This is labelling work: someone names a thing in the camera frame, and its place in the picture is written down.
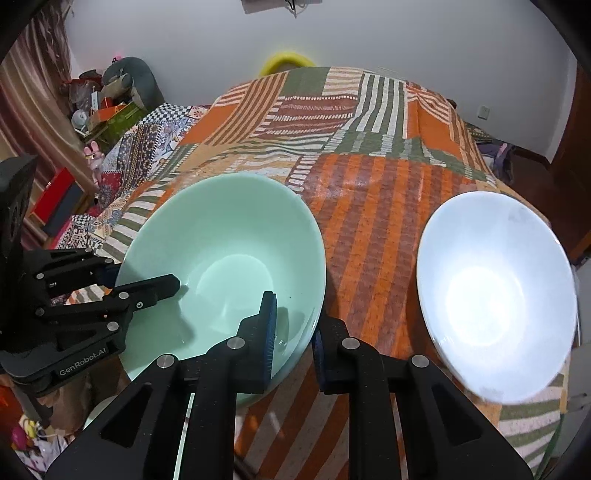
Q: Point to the striped red gold curtain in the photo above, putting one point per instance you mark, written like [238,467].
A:
[35,115]

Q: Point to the grey backpack on floor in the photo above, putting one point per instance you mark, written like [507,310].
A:
[496,153]

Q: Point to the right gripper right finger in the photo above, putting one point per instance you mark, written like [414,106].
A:
[345,365]

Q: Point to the mint green bowl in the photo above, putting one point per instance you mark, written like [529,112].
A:
[227,239]

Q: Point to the white bowl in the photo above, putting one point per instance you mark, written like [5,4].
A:
[497,295]

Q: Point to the white flat plate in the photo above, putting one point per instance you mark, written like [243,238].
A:
[98,409]

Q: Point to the brown wooden door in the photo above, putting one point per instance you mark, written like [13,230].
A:
[560,189]

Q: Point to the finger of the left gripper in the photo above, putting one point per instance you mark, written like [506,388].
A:
[93,270]
[124,300]

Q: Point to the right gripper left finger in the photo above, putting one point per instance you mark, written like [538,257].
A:
[240,364]

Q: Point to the person's left hand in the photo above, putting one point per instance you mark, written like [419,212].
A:
[73,403]

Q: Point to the patterned quilt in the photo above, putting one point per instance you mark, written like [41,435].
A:
[145,153]

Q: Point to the yellow foam arch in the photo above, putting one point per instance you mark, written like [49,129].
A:
[284,61]

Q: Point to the grey plush toy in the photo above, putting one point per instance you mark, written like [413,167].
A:
[131,78]

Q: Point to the pink bunny toy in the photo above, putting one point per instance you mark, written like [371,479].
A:
[94,158]

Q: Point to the green storage box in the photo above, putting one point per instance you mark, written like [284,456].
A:
[108,133]

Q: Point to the red box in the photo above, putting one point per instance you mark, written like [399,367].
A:
[58,201]

